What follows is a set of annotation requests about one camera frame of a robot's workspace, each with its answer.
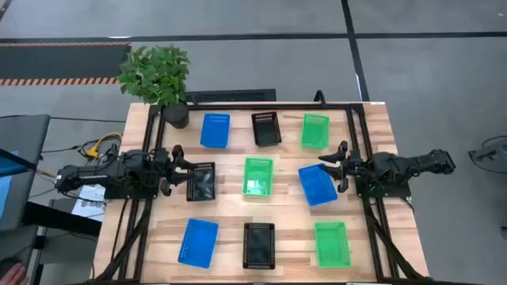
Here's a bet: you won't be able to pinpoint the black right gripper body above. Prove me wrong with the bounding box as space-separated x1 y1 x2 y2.
344 148 370 187

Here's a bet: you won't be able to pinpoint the black aluminium table frame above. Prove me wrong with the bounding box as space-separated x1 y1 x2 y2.
93 101 427 284

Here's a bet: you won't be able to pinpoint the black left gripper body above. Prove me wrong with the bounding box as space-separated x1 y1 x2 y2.
152 146 178 192

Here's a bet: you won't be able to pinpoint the person's hand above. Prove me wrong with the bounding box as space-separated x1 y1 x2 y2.
0 263 29 285

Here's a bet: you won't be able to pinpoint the blue plastic basket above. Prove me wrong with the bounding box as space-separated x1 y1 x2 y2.
297 163 339 207
200 112 231 150
177 218 220 269

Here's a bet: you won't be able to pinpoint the green leafy artificial plant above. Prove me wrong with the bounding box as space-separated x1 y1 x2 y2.
116 44 192 107

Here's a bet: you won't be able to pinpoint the black mat with hazard stripes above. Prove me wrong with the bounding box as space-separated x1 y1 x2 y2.
0 41 132 87

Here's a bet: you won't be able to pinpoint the black plastic basket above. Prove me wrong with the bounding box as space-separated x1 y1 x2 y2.
250 111 283 147
242 222 276 271
185 161 217 203

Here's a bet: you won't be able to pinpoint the white printed paper sheet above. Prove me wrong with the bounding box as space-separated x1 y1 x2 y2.
71 184 107 222

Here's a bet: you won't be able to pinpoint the black desk beam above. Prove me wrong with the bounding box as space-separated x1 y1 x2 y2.
21 201 103 238

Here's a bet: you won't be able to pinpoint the dark grey plant pot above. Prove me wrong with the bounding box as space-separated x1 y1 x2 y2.
161 101 190 130

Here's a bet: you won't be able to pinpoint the yellow cable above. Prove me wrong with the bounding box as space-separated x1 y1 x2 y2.
87 132 124 158

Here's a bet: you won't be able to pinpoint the black perforated floor mat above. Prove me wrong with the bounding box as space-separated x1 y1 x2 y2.
184 89 277 104

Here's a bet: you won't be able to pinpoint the black floor cables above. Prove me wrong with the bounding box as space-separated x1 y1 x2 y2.
41 138 120 164

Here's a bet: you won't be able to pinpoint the grey desk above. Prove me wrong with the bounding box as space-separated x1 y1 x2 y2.
0 114 51 233

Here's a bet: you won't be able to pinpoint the green plastic basket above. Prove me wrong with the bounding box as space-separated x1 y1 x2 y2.
242 157 275 198
300 113 331 150
314 221 353 269

